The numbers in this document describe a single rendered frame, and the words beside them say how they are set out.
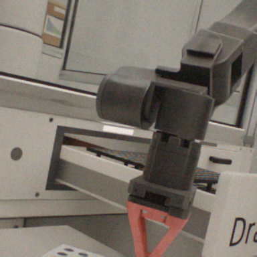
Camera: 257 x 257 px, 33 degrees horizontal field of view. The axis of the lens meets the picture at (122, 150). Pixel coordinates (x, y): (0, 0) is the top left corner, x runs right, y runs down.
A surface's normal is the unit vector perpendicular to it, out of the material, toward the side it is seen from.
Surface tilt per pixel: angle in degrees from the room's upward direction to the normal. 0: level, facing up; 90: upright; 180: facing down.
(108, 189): 90
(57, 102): 90
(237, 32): 48
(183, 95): 89
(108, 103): 104
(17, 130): 90
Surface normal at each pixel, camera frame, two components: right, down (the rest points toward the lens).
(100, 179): -0.69, -0.07
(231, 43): -0.15, -0.65
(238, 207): 0.70, 0.21
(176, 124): -0.26, 0.02
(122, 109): -0.47, 0.42
